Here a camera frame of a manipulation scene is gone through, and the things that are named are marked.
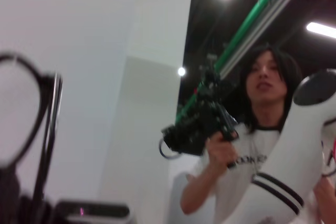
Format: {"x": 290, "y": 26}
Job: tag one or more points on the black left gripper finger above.
{"x": 36, "y": 212}
{"x": 9, "y": 197}

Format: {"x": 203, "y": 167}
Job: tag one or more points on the black oval-lens glasses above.
{"x": 48, "y": 77}

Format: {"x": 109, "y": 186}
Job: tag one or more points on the black handheld controller device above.
{"x": 194, "y": 134}

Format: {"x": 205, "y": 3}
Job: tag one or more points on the person's bare forearm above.
{"x": 326, "y": 203}
{"x": 204, "y": 184}

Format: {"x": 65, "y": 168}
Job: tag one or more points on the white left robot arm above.
{"x": 294, "y": 142}

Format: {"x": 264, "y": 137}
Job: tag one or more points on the person's hand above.
{"x": 220, "y": 153}

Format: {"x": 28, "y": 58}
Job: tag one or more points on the small round ceiling lamp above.
{"x": 181, "y": 71}

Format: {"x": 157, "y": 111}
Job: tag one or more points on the person in white shirt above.
{"x": 262, "y": 140}

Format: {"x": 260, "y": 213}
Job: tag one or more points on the green ceiling pipe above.
{"x": 250, "y": 17}

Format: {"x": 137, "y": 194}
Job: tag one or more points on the long ceiling light strip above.
{"x": 321, "y": 30}

